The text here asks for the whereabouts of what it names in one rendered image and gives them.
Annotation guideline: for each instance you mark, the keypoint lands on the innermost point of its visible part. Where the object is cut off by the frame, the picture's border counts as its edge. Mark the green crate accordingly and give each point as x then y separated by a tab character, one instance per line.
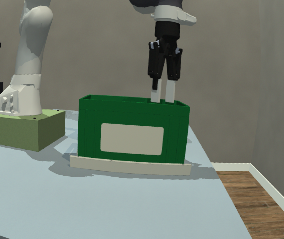
132	129

